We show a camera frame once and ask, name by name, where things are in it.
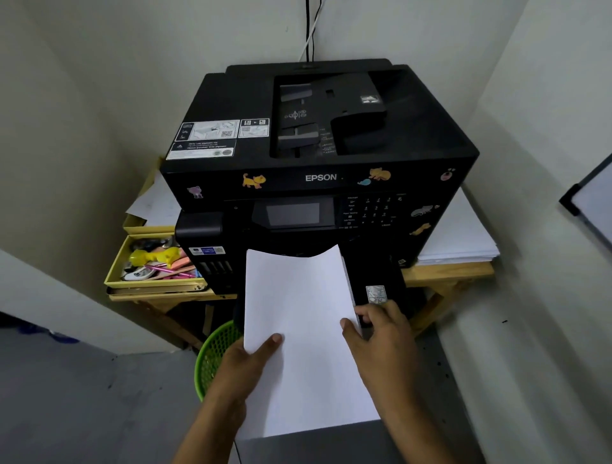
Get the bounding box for yellow stationery tray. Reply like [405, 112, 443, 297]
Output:
[104, 232, 209, 290]

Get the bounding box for white paper sheets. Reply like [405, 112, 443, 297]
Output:
[237, 245, 382, 440]

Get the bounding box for pink pen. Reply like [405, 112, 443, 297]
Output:
[152, 265, 197, 279]

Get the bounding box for green plastic mesh basket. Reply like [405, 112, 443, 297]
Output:
[194, 319, 244, 402]

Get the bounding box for black framed whiteboard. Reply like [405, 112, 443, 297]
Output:
[559, 153, 612, 236]

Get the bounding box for loose white paper sheet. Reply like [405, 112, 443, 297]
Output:
[125, 171, 183, 228]

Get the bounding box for black cable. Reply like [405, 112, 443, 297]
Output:
[305, 0, 317, 62]

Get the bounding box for person's left hand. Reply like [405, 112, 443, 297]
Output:
[205, 333, 285, 413]

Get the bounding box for person's right forearm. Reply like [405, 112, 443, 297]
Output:
[377, 382, 457, 464]

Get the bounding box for yellow plastic toy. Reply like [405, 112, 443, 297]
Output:
[128, 248, 180, 269]

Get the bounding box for wooden table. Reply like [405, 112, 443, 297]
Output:
[108, 158, 496, 351]

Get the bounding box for black inkjet printer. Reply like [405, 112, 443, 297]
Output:
[160, 58, 480, 330]

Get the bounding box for stack of white paper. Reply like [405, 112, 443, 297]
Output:
[416, 187, 501, 266]

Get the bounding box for person's left forearm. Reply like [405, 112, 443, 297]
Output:
[171, 399, 249, 464]

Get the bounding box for person's right hand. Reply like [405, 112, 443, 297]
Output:
[340, 300, 422, 407]

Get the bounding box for white cable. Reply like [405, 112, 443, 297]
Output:
[299, 0, 327, 61]

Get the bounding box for yellow tray under paper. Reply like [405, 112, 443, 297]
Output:
[122, 213, 176, 235]

